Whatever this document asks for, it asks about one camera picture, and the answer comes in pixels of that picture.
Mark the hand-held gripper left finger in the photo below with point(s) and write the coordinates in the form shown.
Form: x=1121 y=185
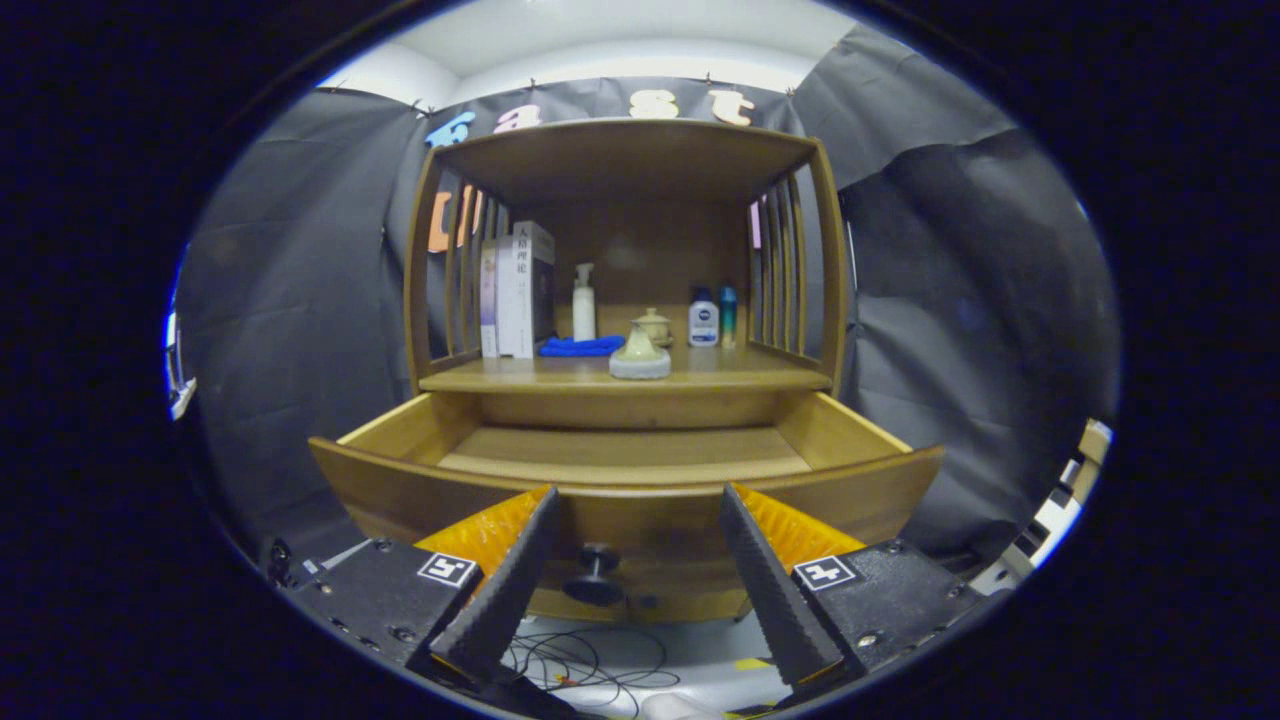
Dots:
x=505 y=590

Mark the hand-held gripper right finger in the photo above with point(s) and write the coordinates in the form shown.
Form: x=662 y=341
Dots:
x=775 y=600

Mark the wooden drawer with black knob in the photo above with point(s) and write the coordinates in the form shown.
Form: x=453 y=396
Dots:
x=620 y=455

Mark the wooden countertop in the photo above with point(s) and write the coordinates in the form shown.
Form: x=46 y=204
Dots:
x=730 y=375

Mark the wooden cabinet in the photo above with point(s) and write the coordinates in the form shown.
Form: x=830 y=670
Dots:
x=630 y=155

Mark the yellow tape piece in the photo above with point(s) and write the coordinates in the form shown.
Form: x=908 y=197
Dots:
x=750 y=664

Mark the blue folded cloth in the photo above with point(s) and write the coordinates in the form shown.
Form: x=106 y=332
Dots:
x=578 y=347

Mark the teal bottle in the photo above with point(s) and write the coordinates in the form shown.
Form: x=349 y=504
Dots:
x=728 y=320

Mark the white lotion bottle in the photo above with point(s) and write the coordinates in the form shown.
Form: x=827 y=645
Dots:
x=703 y=325

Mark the white pump bottle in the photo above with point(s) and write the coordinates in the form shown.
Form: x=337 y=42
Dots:
x=584 y=315

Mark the white furniture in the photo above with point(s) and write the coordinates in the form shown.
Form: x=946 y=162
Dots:
x=1050 y=520

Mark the thin pale purple book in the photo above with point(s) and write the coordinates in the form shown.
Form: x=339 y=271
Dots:
x=489 y=300

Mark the thick white book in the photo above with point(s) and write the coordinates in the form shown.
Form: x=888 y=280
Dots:
x=515 y=295

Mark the beige lidded teacup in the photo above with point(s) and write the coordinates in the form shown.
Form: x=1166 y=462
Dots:
x=655 y=325

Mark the black backdrop cloth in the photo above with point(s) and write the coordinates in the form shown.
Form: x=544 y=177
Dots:
x=300 y=300

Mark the cardboard box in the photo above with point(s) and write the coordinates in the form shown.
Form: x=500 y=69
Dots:
x=1095 y=442

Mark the white and blue equipment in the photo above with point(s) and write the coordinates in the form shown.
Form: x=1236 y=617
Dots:
x=182 y=400

